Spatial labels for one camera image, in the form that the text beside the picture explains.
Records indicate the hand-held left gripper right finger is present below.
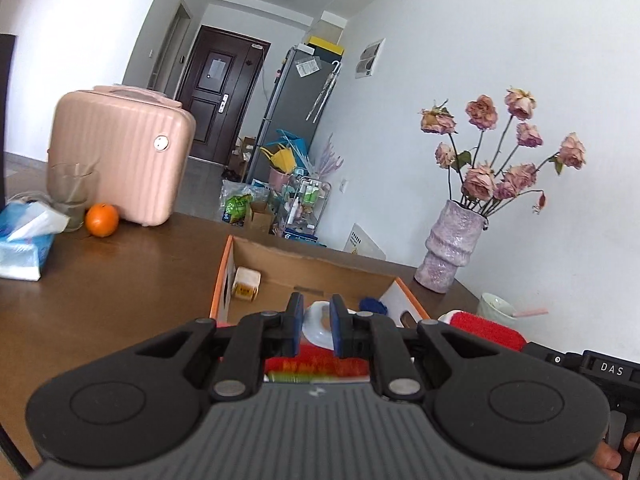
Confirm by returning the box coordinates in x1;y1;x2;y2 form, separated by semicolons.
329;294;502;404

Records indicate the clear folded umbrella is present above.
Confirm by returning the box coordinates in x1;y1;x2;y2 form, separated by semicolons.
306;60;342;123

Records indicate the pink ribbed suitcase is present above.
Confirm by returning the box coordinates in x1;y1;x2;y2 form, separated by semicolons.
46;86;197;227

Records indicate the orange fruit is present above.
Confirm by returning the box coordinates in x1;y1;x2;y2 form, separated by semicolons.
85;203;120;237

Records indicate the white wall panel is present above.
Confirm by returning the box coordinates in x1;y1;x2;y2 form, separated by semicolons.
355;37;386;80

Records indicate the clear drinking glass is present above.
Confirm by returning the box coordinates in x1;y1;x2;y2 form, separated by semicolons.
47;162;96;233

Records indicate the metal wire cart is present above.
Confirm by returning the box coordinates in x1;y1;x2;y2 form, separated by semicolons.
282;175;332;233

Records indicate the blue white tissue pack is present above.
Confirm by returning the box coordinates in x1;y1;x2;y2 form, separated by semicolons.
0;200;70;282

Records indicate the person's right hand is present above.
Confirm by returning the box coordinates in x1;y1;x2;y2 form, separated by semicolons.
590;431;640;480

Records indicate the dried pink roses bouquet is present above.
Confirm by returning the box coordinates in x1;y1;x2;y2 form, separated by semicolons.
419;87;587;221

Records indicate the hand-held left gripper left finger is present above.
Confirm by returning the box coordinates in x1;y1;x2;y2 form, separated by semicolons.
129;293;306;404

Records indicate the grey refrigerator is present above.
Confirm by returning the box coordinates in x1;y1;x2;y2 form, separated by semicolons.
248;46;343;183

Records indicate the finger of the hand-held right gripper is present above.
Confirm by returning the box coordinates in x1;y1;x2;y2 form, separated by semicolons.
524;341;584;376

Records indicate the pale green bowl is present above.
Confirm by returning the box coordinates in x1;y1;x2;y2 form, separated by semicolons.
476;292;523;333

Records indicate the white leaning board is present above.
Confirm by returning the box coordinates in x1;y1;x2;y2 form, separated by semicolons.
344;223;387;260

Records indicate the red scrub sponge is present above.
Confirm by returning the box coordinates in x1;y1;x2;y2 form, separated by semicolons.
437;310;528;353

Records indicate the dark brown door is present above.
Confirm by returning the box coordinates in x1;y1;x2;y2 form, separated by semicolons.
176;25;272;165

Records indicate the yellow black box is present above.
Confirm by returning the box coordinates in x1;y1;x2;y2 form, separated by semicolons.
304;35;346;58

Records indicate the speckled purple vase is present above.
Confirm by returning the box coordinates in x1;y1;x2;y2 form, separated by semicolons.
414;199;488;294

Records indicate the dried lavender bunch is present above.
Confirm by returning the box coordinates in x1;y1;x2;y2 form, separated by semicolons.
311;132;346;181

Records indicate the blue round lid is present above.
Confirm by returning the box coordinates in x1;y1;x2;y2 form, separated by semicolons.
358;296;390;317

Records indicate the blue bag with yellow items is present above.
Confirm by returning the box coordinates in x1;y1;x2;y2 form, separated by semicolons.
257;130;313;173

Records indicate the green plastic bag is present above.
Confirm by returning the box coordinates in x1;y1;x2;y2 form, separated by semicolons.
220;182;266;226

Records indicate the small yellow white jar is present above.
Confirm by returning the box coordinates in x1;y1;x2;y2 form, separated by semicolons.
232;266;262;302

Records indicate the red cardboard box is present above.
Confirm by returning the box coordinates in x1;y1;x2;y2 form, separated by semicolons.
209;234;432;386

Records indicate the white round jar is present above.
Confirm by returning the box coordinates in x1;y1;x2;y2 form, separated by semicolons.
301;301;358;349

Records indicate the small brown carton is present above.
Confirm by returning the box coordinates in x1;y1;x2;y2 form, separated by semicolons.
245;202;276;233

